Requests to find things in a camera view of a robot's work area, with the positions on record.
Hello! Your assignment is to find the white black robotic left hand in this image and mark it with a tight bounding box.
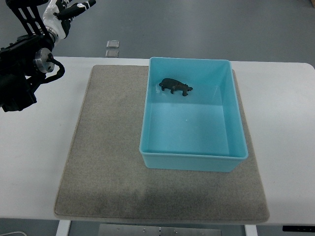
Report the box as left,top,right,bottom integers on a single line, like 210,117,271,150
43,0,96,43

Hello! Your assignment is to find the brown hippo toy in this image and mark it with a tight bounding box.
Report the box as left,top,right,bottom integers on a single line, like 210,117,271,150
159,78,193,96

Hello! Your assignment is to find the blue plastic box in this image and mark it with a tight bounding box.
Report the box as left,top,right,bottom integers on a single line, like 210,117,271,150
139,57,249,172

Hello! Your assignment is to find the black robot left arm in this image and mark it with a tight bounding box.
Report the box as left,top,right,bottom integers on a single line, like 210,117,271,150
0,0,65,112

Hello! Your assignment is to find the upper metal floor plate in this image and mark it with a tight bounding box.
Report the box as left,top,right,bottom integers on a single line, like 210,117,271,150
106,40,120,48

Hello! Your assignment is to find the metal floor plate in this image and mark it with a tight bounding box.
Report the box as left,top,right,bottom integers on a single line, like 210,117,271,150
105,49,119,58
106,40,120,48

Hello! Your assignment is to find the lower metal floor plate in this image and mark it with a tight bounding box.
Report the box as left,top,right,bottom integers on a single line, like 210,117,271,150
105,49,119,58

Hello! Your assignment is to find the grey felt mat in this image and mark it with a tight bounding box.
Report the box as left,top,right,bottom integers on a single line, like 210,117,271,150
54,65,269,224

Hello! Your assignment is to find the black table control panel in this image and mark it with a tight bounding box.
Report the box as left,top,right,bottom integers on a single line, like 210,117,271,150
282,225,315,233

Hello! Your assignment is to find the grey metal base plate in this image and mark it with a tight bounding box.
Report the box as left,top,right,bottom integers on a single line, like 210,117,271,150
98,224,222,236

